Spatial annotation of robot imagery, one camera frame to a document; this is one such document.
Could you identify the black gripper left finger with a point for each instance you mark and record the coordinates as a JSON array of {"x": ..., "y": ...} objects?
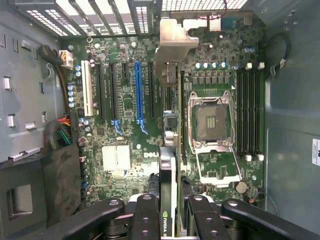
[{"x": 145, "y": 220}]

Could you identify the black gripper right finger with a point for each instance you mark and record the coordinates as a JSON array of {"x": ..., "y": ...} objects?
[{"x": 202, "y": 220}]

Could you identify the silver socket cover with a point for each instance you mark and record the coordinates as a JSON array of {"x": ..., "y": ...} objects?
[{"x": 220, "y": 172}]

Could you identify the silver coin battery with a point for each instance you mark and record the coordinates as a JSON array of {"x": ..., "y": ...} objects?
[{"x": 241, "y": 187}]

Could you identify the silver chipset heatsink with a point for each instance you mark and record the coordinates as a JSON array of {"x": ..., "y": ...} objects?
[{"x": 116, "y": 157}]

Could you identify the CPU socket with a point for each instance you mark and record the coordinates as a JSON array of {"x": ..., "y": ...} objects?
[{"x": 211, "y": 122}]

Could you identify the blue expansion slot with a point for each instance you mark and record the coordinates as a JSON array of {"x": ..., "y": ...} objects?
[{"x": 139, "y": 92}]

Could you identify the black long expansion slot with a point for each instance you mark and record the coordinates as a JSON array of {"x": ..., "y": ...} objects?
[
  {"x": 113, "y": 92},
  {"x": 151, "y": 92},
  {"x": 101, "y": 92}
]

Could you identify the black plastic shroud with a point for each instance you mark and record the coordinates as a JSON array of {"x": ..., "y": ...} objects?
[{"x": 25, "y": 175}]

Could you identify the open dark PC case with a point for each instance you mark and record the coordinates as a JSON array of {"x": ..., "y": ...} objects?
[{"x": 287, "y": 120}]

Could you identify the white expansion slot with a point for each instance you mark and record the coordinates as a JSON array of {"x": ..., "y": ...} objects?
[{"x": 87, "y": 87}]

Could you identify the black short expansion slot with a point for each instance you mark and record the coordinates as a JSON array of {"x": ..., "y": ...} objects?
[{"x": 125, "y": 71}]

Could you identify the green motherboard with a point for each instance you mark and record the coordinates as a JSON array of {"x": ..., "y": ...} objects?
[{"x": 220, "y": 50}]

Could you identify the white power connector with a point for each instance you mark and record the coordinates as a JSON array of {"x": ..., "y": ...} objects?
[{"x": 66, "y": 60}]

